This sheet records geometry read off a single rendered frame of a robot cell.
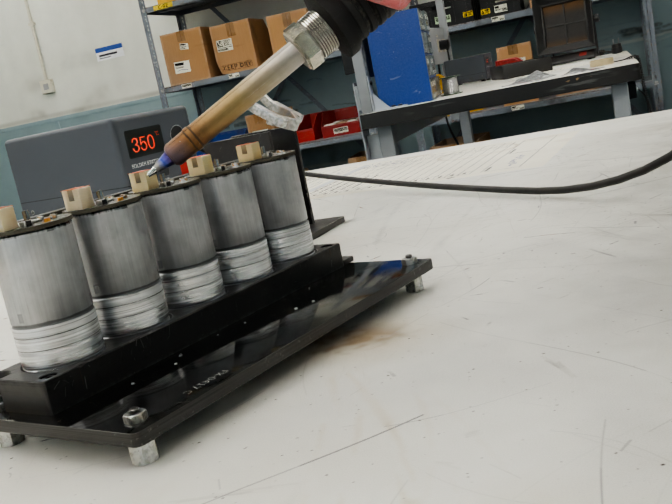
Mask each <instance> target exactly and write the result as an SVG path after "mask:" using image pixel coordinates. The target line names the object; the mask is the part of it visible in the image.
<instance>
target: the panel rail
mask: <svg viewBox="0 0 672 504"><path fill-rule="evenodd" d="M236 161H239V159H237V160H233V161H230V162H226V163H223V164H219V166H220V165H226V166H228V165H231V163H234V162H236ZM187 175H190V174H189V173H187V174H183V175H179V176H176V177H172V178H169V179H166V181H168V180H171V179H174V180H180V179H179V178H182V177H185V176H187ZM130 191H133V190H132V189H129V190H126V191H122V192H118V193H115V194H111V195H108V196H104V199H106V198H107V197H110V196H114V197H119V196H120V195H121V194H127V195H128V192H130ZM64 210H66V207H64V208H61V209H57V210H54V211H50V212H46V213H43V214H39V215H36V216H32V217H31V219H37V218H36V217H38V216H44V217H48V216H50V214H56V213H57V215H58V214H62V211H64Z"/></svg>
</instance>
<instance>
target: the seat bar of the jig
mask: <svg viewBox="0 0 672 504"><path fill-rule="evenodd" d="M314 248H315V249H314V250H315V253H314V254H312V255H310V256H307V257H304V258H301V259H298V260H295V261H291V262H286V263H281V264H275V265H272V266H273V268H272V269H273V271H274V272H272V273H271V274H269V275H267V276H265V277H262V278H259V279H256V280H253V281H249V282H245V283H241V284H236V285H229V286H224V288H225V292H226V294H225V295H223V296H222V297H220V298H218V299H216V300H213V301H210V302H208V303H205V304H201V305H198V306H194V307H190V308H185V309H179V310H171V311H169V316H170V320H169V321H167V322H166V323H164V324H162V325H160V326H158V327H155V328H153V329H150V330H147V331H144V332H141V333H137V334H134V335H130V336H125V337H120V338H113V339H104V345H105V347H106V349H105V350H104V351H102V352H101V353H99V354H97V355H96V356H94V357H91V358H89V359H87V360H84V361H82V362H79V363H76V364H73V365H70V366H67V367H63V368H59V369H55V370H50V371H44V372H34V373H28V372H23V369H22V368H23V367H22V365H21V362H19V363H17V364H15V365H12V366H10V367H8V368H6V369H3V370H1V371H0V394H1V396H2V400H3V403H4V407H5V410H6V412H13V413H23V414H34V415H44V416H54V415H56V414H58V413H60V412H62V411H64V410H66V409H68V408H70V407H72V406H74V405H76V404H78V403H79V402H81V401H83V400H85V399H87V398H89V397H91V396H93V395H95V394H97V393H99V392H101V391H103V390H105V389H107V388H109V387H111V386H113V385H114V384H116V383H118V382H120V381H122V380H124V379H126V378H128V377H130V376H132V375H134V374H136V373H138V372H140V371H142V370H144V369H146V368H148V367H149V366H151V365H153V364H155V363H157V362H159V361H161V360H163V359H165V358H167V357H169V356H171V355H173V354H175V353H177V352H179V351H181V350H182V349H184V348H186V347H188V346H190V345H192V344H194V343H196V342H198V341H200V340H202V339H204V338H206V337H208V336H210V335H212V334H214V333H216V332H217V331H219V330H221V329H223V328H225V327H227V326H229V325H231V324H233V323H235V322H237V321H239V320H241V319H243V318H245V317H247V316H249V315H251V314H252V313H254V312H256V311H258V310H260V309H262V308H264V307H266V306H268V305H270V304H272V303H274V302H276V301H278V300H280V299H282V298H284V297H286V296H287V295H289V294H291V293H293V292H295V291H297V290H299V289H301V288H303V287H305V286H307V285H309V284H311V283H313V282H315V281H317V280H319V279H321V278H322V277H324V276H326V275H328V274H330V273H332V272H334V271H336V270H338V269H340V268H342V267H344V264H343V259H342V254H341V249H340V244H339V243H331V244H318V245H314Z"/></svg>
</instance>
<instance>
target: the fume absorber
mask: <svg viewBox="0 0 672 504"><path fill-rule="evenodd" d="M531 3H532V12H533V20H534V28H533V30H534V34H535V36H536V45H537V53H538V56H542V57H545V56H547V55H552V54H553V57H551V59H552V66H554V65H557V64H563V63H568V62H573V61H578V60H584V59H587V60H589V59H592V58H596V57H597V56H601V55H603V54H604V53H612V54H617V53H621V52H622V51H623V49H622V46H621V43H619V38H618V44H614V39H612V42H613V45H611V46H612V48H611V51H605V50H599V48H598V41H597V33H596V26H595V22H599V21H600V17H599V14H594V15H593V10H592V1H591V0H531ZM595 40H596V41H595ZM592 46H596V47H597V48H594V49H589V50H584V51H579V52H574V53H568V54H563V55H558V56H554V54H557V53H562V52H567V51H572V50H577V49H582V48H587V47H592ZM544 55H545V56H544Z"/></svg>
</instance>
